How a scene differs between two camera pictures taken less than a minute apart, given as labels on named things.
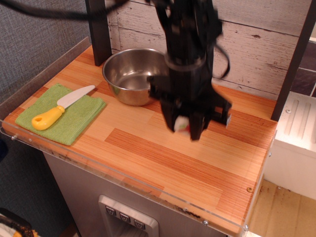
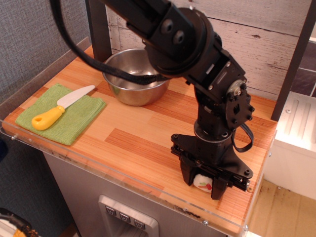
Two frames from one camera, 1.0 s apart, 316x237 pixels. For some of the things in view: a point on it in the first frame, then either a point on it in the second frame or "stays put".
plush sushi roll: x=182 y=125 to x=203 y=182
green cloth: x=74 y=119 stays put
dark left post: x=99 y=32 stays put
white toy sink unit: x=291 y=159 stays put
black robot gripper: x=189 y=90 to x=216 y=155
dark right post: x=296 y=63 stays put
